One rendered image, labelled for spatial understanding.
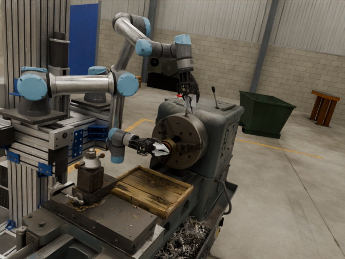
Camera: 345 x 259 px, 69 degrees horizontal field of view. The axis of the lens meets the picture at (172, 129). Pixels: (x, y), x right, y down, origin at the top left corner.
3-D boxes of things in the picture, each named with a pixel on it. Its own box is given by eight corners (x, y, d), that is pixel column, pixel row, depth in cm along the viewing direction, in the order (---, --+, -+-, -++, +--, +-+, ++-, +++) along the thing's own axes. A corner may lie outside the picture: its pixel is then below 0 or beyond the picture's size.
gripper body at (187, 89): (177, 96, 119) (174, 70, 117) (185, 95, 127) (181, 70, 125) (192, 94, 116) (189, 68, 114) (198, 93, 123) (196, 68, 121)
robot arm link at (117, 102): (108, 66, 143) (101, 146, 157) (112, 68, 133) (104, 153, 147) (128, 69, 148) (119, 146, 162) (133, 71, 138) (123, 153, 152)
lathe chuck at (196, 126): (153, 151, 162) (166, 105, 152) (197, 173, 151) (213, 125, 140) (146, 155, 155) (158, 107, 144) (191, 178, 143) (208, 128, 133)
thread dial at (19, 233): (24, 244, 96) (24, 222, 93) (31, 248, 95) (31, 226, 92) (15, 250, 93) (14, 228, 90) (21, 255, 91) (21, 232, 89)
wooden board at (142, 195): (137, 170, 151) (138, 164, 150) (192, 192, 137) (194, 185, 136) (103, 190, 125) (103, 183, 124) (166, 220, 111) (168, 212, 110)
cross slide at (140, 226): (75, 186, 114) (76, 177, 113) (156, 226, 97) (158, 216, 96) (42, 203, 100) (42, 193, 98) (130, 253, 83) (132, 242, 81)
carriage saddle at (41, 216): (77, 196, 118) (78, 184, 116) (164, 240, 99) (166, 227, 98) (13, 231, 92) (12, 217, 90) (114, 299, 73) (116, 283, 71)
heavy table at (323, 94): (303, 114, 991) (311, 89, 962) (315, 117, 984) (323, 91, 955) (316, 124, 840) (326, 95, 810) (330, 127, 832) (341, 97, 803)
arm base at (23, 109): (10, 111, 126) (9, 91, 123) (36, 107, 139) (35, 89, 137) (33, 118, 121) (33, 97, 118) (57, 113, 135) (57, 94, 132)
